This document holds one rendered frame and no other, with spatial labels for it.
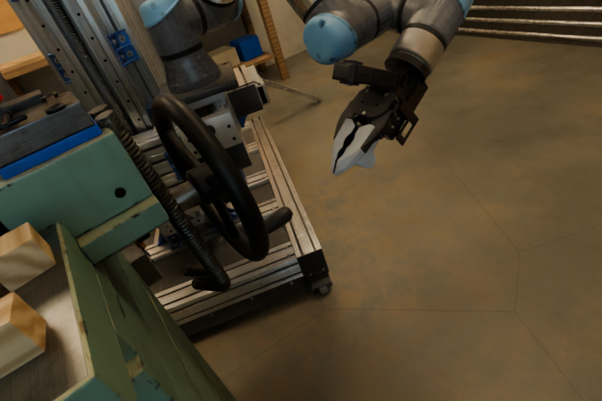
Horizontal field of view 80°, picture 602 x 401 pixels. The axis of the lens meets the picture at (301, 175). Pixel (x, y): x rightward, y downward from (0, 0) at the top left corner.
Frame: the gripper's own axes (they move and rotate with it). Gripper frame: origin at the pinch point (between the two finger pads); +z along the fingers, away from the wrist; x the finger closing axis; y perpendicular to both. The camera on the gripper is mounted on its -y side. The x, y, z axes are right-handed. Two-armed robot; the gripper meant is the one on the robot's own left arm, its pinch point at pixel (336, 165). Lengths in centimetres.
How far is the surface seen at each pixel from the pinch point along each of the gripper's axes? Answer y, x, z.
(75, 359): -27.5, -16.1, 23.9
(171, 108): -22.7, 7.4, 6.4
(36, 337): -29.2, -13.0, 24.8
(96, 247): -22.8, 2.6, 24.0
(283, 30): 140, 308, -140
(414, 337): 77, 7, 24
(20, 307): -30.6, -11.5, 23.8
